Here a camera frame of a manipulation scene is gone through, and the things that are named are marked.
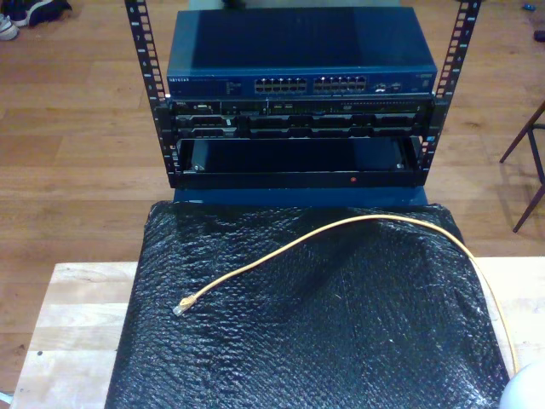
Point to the black rack shelf tray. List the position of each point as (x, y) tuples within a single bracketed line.
[(298, 179)]

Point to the black rack server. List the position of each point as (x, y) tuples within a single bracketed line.
[(298, 123)]

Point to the black bubble wrap mat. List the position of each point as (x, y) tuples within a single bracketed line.
[(298, 332)]

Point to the dark wooden chair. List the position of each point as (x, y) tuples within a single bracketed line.
[(517, 140)]

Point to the dark shoe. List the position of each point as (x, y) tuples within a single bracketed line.
[(38, 10)]

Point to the white shoe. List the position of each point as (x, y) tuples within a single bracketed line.
[(6, 27)]

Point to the small blue object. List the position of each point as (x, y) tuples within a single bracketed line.
[(529, 7)]

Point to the small white blue-edged object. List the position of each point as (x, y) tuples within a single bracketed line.
[(4, 396)]

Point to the blue rack base plate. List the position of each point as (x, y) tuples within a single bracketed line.
[(298, 198)]

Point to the blue network switch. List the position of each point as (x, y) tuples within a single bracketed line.
[(298, 42)]

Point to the black perforated rack post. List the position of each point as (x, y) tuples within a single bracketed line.
[(141, 42), (457, 42)]

